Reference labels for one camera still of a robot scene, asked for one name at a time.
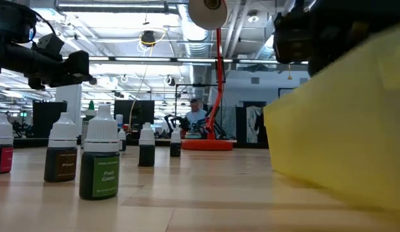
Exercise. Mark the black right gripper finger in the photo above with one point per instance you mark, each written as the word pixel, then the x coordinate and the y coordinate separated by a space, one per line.
pixel 322 62

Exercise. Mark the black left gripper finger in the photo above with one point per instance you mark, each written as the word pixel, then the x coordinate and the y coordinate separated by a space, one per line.
pixel 77 64
pixel 77 81

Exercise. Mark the small dropper bottle brown label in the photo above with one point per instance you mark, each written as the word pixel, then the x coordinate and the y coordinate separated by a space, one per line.
pixel 62 135

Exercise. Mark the small white-capped dropper bottle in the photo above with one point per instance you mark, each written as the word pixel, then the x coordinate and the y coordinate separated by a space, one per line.
pixel 175 149
pixel 147 154
pixel 122 135

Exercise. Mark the yellow translucent plastic bin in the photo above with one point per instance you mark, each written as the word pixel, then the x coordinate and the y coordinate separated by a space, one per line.
pixel 341 135

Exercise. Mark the small dropper bottle red label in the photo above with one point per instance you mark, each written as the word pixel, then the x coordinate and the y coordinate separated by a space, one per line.
pixel 2 135

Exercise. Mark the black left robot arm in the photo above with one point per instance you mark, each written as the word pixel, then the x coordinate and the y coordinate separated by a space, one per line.
pixel 9 22

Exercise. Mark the black background robot arm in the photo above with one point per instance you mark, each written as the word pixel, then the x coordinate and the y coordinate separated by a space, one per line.
pixel 178 122

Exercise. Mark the white pillar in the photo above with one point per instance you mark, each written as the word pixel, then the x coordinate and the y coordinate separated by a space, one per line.
pixel 71 96

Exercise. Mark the black standing panel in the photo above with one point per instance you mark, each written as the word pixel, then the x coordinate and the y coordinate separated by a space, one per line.
pixel 50 119

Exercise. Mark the water jug blue label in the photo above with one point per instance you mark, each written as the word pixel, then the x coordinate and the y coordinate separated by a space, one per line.
pixel 119 120

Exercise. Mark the long ceiling light strip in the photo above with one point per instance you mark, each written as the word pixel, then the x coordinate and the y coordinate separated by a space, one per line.
pixel 141 59

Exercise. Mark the dark monitor screen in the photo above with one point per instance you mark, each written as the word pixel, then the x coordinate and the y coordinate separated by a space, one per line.
pixel 140 112

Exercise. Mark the ceiling sprinkler head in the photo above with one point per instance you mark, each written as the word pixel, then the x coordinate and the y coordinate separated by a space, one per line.
pixel 253 18

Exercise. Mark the painted cloth sheet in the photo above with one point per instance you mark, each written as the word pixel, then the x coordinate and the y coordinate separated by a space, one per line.
pixel 252 122

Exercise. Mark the standing person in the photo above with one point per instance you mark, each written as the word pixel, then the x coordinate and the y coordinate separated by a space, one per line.
pixel 196 117

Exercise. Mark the red desk lamp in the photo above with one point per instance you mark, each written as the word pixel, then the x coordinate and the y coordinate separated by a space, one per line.
pixel 207 145

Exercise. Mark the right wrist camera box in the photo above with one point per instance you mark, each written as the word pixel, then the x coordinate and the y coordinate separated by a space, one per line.
pixel 291 38

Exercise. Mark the black aluminium table frame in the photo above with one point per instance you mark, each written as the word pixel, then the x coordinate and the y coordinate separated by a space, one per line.
pixel 35 142

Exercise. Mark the corrugated silver duct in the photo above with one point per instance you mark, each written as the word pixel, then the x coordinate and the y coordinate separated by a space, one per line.
pixel 196 48

